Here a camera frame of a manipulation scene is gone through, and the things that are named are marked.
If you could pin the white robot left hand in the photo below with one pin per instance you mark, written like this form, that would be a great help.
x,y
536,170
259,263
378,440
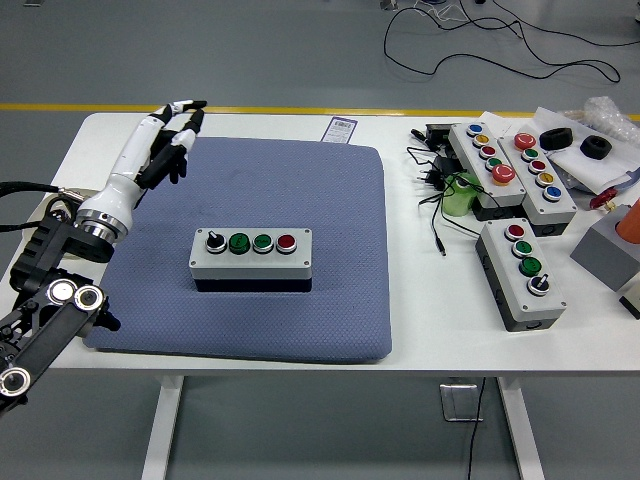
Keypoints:
x,y
127,155

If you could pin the grey four-button control box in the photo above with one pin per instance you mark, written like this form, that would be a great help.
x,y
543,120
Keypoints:
x,y
250,267
505,280

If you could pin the translucent shallow dish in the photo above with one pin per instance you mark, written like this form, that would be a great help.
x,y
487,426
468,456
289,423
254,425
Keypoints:
x,y
41,212

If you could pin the blue-grey textured mat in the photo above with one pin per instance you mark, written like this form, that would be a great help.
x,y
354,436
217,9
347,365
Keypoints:
x,y
300,175

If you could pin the purple-edged label card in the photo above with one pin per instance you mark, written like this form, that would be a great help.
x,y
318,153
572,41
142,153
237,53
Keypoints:
x,y
340,131

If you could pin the white table leg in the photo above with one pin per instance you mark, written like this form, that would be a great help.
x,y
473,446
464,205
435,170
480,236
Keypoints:
x,y
520,430
162,435

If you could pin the small black device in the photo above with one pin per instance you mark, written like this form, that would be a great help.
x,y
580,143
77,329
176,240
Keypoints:
x,y
437,134

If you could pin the green tape roll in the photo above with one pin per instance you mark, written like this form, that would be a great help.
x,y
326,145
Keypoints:
x,y
457,202

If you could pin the white paper sheet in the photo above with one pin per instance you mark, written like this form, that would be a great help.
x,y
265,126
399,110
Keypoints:
x,y
500,120

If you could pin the metal floor plate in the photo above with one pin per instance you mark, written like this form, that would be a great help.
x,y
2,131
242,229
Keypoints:
x,y
452,400

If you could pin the white foam sheet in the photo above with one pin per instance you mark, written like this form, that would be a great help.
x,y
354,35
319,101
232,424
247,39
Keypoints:
x,y
580,167

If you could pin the red knob part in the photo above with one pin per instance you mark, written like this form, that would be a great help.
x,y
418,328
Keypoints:
x,y
602,200

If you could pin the grey block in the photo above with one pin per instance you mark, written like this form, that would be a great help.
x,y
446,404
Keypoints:
x,y
597,255

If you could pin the clear bubble wrap bag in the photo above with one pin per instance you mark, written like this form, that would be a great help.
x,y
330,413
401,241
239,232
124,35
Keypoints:
x,y
607,112

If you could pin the orange cylinder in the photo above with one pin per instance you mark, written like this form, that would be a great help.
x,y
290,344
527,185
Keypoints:
x,y
631,225

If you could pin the small white box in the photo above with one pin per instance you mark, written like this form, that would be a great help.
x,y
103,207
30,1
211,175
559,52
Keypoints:
x,y
632,297

